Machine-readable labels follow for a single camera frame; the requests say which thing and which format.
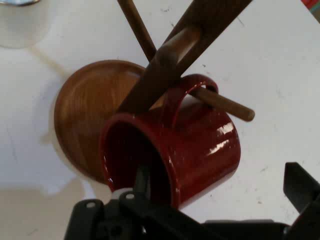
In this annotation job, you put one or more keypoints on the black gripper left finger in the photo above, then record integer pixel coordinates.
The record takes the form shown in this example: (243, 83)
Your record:
(117, 220)

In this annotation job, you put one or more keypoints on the wooden mug tree stand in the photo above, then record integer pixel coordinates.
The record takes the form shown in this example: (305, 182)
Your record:
(82, 112)

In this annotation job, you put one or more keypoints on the red enamel mug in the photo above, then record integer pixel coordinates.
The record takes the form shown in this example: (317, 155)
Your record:
(200, 150)

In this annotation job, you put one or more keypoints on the white enamel mug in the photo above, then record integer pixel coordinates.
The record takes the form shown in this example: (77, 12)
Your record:
(20, 25)

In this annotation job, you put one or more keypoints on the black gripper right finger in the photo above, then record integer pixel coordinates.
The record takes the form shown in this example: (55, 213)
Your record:
(303, 197)

